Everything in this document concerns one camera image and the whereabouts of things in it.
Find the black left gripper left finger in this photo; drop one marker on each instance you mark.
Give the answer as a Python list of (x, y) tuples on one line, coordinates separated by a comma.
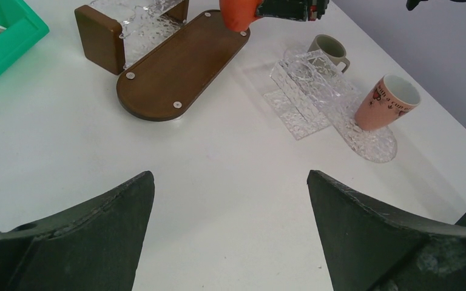
[(95, 245)]

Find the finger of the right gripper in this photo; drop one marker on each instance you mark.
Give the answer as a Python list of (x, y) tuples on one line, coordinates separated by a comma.
[(294, 10)]

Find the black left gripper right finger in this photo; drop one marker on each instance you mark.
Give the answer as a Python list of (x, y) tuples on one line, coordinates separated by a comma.
[(371, 245)]

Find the grey cup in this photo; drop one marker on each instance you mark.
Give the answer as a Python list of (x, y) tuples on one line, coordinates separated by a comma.
[(332, 48)]

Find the pink printed white mug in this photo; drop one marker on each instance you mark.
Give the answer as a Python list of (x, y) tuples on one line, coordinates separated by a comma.
[(391, 98)]

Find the clear acrylic organizer rack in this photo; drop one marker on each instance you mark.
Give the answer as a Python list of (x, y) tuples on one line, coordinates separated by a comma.
[(116, 34)]

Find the brown ceramic cup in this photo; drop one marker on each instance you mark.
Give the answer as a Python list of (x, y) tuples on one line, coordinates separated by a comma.
[(238, 15)]

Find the brown oval wooden tray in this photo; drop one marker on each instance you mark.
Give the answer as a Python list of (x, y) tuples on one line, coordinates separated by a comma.
[(162, 85)]

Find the green toothbrush bin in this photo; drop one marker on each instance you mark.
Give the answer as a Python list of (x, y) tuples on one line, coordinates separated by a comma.
[(23, 29)]

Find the clear rectangular acrylic plate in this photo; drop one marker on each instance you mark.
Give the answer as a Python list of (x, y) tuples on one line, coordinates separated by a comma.
[(299, 115)]

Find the clear oval acrylic plate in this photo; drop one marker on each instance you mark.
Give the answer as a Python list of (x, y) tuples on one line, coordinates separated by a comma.
[(338, 99)]

